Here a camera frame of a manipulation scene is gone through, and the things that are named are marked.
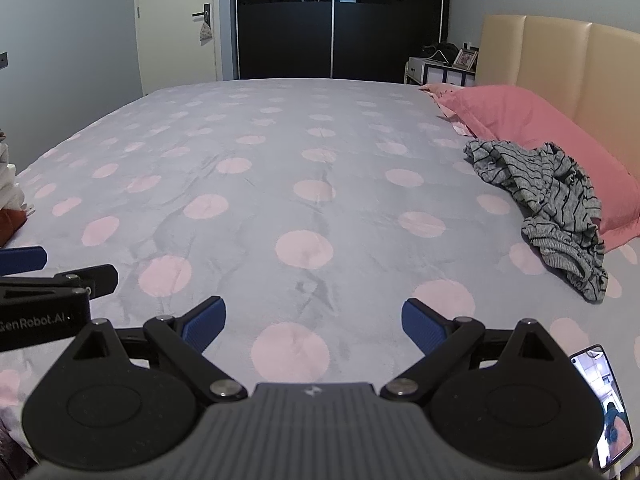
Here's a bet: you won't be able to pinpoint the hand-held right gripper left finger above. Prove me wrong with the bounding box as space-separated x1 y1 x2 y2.
72 296 249 402

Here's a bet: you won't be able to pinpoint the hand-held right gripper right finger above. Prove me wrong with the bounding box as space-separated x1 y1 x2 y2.
380 298 557 403

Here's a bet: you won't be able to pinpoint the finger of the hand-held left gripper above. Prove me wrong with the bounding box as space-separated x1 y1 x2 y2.
0 246 49 276
0 263 119 301

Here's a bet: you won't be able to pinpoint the grey striped pants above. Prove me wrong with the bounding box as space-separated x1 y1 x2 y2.
521 205 610 304

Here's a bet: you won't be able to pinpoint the grey striped shirt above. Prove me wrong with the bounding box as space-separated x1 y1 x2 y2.
464 139 603 228

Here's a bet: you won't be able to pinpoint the orange cloth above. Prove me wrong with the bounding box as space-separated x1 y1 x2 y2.
0 207 27 249

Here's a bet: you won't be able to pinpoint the white cloth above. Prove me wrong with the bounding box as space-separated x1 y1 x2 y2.
0 129 27 212

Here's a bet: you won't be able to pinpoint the grey pink-dotted bed blanket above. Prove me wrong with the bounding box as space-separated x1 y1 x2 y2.
0 78 640 480

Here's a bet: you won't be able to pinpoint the smartphone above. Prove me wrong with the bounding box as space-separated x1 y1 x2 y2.
568 343 635 472

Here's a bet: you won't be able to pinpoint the light pink patterned pillow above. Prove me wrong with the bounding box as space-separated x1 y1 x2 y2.
419 83 477 137

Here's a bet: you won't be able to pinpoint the cream door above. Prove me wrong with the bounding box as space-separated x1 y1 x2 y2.
133 0 224 97

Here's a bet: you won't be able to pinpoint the white nightstand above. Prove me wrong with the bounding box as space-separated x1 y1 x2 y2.
402 56 477 89

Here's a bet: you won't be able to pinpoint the beige padded headboard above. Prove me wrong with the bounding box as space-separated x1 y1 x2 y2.
475 14 640 181

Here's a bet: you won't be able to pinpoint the black sliding-door wardrobe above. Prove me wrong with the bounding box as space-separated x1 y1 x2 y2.
234 0 452 84

